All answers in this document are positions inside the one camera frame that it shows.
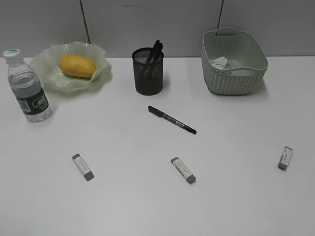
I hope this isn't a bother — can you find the grey white eraser middle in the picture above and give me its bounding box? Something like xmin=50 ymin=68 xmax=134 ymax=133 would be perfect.
xmin=170 ymin=157 xmax=196 ymax=184

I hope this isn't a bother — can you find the clear water bottle green label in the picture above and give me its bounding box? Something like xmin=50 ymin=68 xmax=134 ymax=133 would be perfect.
xmin=3 ymin=49 xmax=52 ymax=122

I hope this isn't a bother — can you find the grey white eraser right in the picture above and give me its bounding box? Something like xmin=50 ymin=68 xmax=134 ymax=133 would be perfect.
xmin=278 ymin=146 xmax=293 ymax=170

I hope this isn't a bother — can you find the grey white eraser left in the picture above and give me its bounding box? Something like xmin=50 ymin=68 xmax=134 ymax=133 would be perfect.
xmin=72 ymin=153 xmax=95 ymax=181

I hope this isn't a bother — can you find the yellow mango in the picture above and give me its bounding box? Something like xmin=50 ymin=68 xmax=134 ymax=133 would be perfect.
xmin=59 ymin=54 xmax=96 ymax=78

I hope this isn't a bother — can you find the pale green wavy plate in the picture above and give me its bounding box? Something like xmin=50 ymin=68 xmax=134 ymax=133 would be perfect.
xmin=30 ymin=41 xmax=112 ymax=93

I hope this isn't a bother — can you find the black mesh pen holder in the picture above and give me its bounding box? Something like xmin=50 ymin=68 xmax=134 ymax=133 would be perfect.
xmin=132 ymin=47 xmax=164 ymax=96

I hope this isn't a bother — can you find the grey white eraser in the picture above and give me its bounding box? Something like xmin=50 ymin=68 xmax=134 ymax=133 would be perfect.
xmin=72 ymin=153 xmax=95 ymax=181
xmin=278 ymin=146 xmax=293 ymax=170
xmin=170 ymin=157 xmax=196 ymax=184

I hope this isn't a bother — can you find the pale green plastic basket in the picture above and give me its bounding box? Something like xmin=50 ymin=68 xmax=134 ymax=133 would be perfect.
xmin=201 ymin=28 xmax=268 ymax=95

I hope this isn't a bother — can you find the waste paper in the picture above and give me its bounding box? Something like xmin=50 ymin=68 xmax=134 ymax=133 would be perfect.
xmin=212 ymin=57 xmax=232 ymax=70

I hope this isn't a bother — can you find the black marker pen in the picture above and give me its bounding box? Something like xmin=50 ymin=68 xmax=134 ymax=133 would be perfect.
xmin=148 ymin=106 xmax=197 ymax=134
xmin=140 ymin=40 xmax=160 ymax=77
xmin=148 ymin=42 xmax=163 ymax=76

